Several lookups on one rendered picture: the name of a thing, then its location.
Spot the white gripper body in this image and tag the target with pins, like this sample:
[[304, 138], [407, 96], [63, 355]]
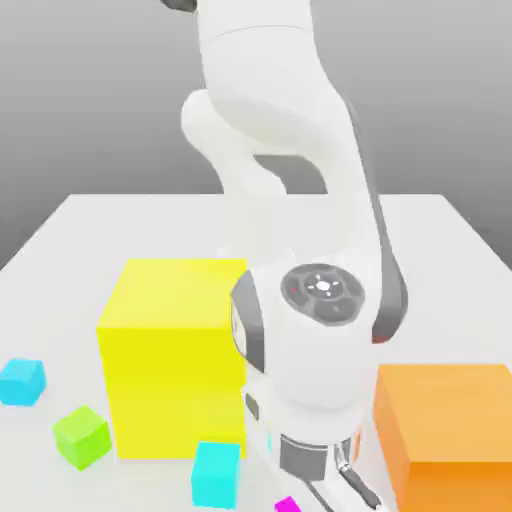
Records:
[[335, 499]]

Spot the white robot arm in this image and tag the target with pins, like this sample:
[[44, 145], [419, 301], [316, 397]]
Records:
[[288, 120]]

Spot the small magenta cube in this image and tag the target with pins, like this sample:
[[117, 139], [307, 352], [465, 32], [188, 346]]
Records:
[[288, 505]]

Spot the small cyan cube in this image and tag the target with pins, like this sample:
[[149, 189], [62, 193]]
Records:
[[216, 476]]

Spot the small green cube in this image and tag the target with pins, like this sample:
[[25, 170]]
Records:
[[82, 438]]

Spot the small sky blue cube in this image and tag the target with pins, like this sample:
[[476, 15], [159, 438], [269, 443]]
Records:
[[20, 382]]

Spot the large orange box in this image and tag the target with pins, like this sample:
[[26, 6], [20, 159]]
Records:
[[452, 432]]

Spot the large yellow box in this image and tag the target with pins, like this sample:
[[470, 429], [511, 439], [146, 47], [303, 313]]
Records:
[[172, 360]]

